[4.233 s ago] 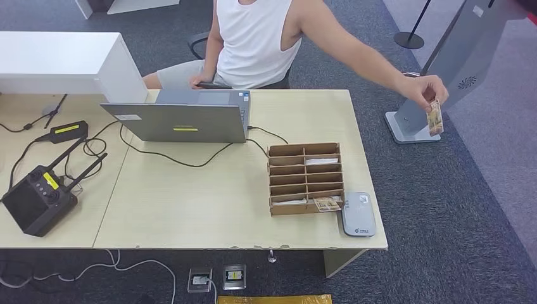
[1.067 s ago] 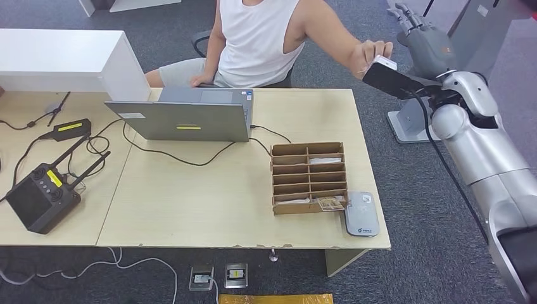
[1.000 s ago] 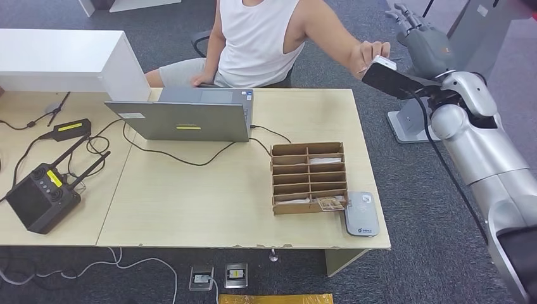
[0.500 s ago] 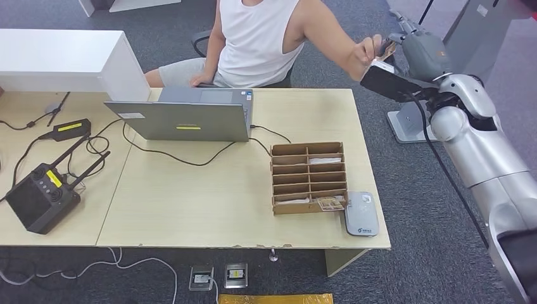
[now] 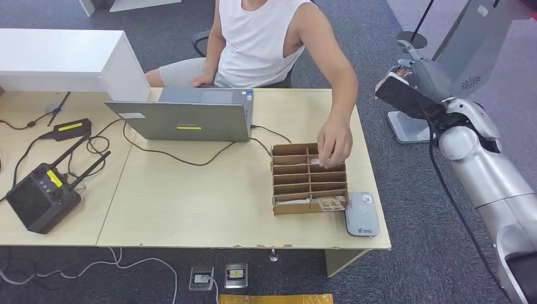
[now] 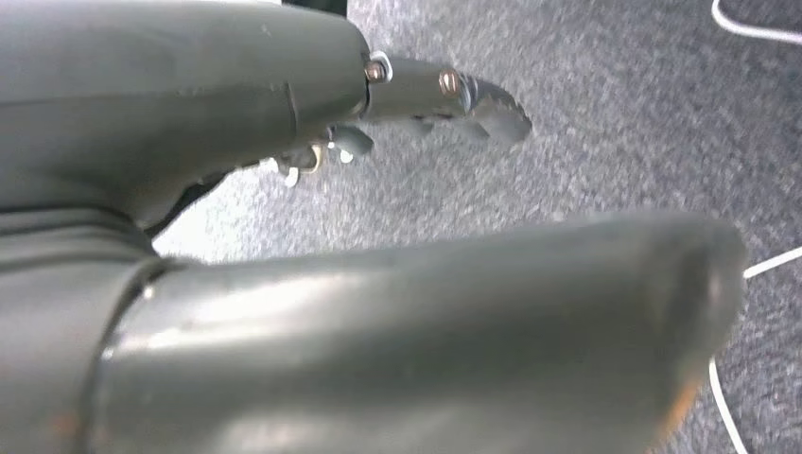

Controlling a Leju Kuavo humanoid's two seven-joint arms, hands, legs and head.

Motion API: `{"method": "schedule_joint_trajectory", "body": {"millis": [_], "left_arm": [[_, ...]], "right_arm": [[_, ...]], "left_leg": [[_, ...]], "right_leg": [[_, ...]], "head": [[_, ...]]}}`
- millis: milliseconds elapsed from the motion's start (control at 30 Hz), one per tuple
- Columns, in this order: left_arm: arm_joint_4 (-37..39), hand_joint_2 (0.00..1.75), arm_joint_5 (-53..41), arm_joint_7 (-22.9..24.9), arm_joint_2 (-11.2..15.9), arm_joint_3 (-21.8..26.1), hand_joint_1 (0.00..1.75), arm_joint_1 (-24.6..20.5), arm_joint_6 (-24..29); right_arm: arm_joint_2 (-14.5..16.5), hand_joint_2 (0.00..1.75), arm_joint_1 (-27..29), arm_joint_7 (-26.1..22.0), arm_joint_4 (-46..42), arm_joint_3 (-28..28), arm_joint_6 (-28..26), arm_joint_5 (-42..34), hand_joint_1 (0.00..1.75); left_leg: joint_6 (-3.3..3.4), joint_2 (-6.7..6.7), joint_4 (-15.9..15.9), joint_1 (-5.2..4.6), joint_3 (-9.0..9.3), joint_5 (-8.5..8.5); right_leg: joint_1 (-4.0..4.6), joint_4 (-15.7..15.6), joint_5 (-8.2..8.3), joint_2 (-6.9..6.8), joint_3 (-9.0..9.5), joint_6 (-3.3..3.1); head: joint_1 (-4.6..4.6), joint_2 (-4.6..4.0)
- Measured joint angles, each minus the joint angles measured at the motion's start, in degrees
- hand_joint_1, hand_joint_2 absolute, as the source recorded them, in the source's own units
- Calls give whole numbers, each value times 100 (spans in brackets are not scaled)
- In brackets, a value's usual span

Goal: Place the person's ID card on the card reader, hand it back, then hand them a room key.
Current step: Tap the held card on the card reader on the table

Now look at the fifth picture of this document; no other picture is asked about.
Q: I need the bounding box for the white cabinet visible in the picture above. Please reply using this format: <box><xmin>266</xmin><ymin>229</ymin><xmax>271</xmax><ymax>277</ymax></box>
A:
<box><xmin>0</xmin><ymin>28</ymin><xmax>151</xmax><ymax>103</ymax></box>

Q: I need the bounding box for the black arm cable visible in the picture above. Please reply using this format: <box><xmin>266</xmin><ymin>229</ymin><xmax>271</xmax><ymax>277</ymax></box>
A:
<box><xmin>424</xmin><ymin>113</ymin><xmax>515</xmax><ymax>303</ymax></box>

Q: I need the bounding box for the person's left hand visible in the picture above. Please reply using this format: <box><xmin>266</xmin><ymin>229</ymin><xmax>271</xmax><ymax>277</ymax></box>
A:
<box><xmin>317</xmin><ymin>114</ymin><xmax>354</xmax><ymax>170</ymax></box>

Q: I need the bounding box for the person's right hand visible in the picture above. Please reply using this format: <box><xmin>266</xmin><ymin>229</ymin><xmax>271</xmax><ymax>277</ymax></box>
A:
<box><xmin>189</xmin><ymin>73</ymin><xmax>216</xmax><ymax>88</ymax></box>

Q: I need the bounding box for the white furniture base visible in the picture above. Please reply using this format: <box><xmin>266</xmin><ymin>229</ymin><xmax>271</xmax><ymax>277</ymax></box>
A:
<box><xmin>78</xmin><ymin>0</ymin><xmax>182</xmax><ymax>18</ymax></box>

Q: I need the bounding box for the black power adapter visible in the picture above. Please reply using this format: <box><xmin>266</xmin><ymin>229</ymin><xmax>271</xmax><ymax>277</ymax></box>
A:
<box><xmin>51</xmin><ymin>118</ymin><xmax>92</xmax><ymax>143</ymax></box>

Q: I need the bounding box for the yellow plastic package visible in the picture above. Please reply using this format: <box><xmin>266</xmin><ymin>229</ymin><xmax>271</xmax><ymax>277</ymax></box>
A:
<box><xmin>218</xmin><ymin>293</ymin><xmax>334</xmax><ymax>304</ymax></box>

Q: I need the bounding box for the black remote controller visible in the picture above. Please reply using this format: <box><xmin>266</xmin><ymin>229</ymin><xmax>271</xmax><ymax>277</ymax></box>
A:
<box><xmin>4</xmin><ymin>134</ymin><xmax>112</xmax><ymax>235</ymax></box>

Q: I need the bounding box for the desk leg panel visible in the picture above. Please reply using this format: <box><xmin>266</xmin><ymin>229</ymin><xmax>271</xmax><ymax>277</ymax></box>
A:
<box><xmin>325</xmin><ymin>249</ymin><xmax>370</xmax><ymax>278</ymax></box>

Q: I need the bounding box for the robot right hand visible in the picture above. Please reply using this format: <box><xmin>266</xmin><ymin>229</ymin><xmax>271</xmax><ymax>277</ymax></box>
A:
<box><xmin>394</xmin><ymin>39</ymin><xmax>455</xmax><ymax>104</ymax></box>

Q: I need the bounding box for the grey card reader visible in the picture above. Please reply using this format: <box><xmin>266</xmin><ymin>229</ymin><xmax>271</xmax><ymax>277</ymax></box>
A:
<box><xmin>344</xmin><ymin>191</ymin><xmax>381</xmax><ymax>238</ymax></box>

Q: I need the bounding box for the black stanchion post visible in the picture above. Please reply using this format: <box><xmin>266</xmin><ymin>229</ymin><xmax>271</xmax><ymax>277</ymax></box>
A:
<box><xmin>396</xmin><ymin>0</ymin><xmax>436</xmax><ymax>49</ymax></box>

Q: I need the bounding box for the cardboard card organizer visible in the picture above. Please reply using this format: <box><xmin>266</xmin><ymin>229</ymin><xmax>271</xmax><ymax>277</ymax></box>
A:
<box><xmin>270</xmin><ymin>142</ymin><xmax>349</xmax><ymax>216</ymax></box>

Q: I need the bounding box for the small black desk stand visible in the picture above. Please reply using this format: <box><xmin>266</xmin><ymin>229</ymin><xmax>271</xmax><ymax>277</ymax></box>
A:
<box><xmin>45</xmin><ymin>91</ymin><xmax>72</xmax><ymax>127</ymax></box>

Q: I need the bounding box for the white floor cable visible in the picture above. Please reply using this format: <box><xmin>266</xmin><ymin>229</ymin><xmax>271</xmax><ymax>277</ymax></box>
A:
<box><xmin>106</xmin><ymin>247</ymin><xmax>179</xmax><ymax>304</ymax></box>
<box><xmin>0</xmin><ymin>260</ymin><xmax>118</xmax><ymax>287</ymax></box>

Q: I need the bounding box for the black coiled cable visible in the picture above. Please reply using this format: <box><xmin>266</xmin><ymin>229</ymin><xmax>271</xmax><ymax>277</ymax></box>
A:
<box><xmin>66</xmin><ymin>118</ymin><xmax>125</xmax><ymax>181</ymax></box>

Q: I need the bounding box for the silver kiosk stand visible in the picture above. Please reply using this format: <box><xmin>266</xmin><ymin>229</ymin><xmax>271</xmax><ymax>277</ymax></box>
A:
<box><xmin>386</xmin><ymin>0</ymin><xmax>530</xmax><ymax>145</ymax></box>

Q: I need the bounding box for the black laptop power cable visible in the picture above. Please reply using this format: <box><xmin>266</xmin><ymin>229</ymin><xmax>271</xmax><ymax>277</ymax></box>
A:
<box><xmin>122</xmin><ymin>120</ymin><xmax>293</xmax><ymax>167</ymax></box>

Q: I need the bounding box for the thin black cable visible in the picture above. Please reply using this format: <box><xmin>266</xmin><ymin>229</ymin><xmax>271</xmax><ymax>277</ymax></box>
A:
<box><xmin>0</xmin><ymin>110</ymin><xmax>60</xmax><ymax>131</ymax></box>

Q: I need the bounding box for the white plug cable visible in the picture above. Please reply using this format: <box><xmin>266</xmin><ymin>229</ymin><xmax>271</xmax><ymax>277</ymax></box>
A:
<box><xmin>205</xmin><ymin>274</ymin><xmax>220</xmax><ymax>304</ymax></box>

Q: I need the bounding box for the grey laptop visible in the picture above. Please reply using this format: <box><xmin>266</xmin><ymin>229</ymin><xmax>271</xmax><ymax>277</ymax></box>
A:
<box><xmin>104</xmin><ymin>85</ymin><xmax>255</xmax><ymax>143</ymax></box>

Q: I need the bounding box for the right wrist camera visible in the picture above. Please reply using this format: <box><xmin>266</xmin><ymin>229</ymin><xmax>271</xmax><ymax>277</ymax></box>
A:
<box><xmin>374</xmin><ymin>73</ymin><xmax>448</xmax><ymax>127</ymax></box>

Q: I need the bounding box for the person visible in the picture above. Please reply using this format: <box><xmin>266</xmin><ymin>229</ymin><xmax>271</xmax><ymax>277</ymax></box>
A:
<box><xmin>144</xmin><ymin>0</ymin><xmax>360</xmax><ymax>170</ymax></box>

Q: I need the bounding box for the black adapter cable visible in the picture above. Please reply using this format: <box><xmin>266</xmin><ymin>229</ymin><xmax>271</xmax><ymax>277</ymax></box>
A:
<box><xmin>0</xmin><ymin>132</ymin><xmax>53</xmax><ymax>202</ymax></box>

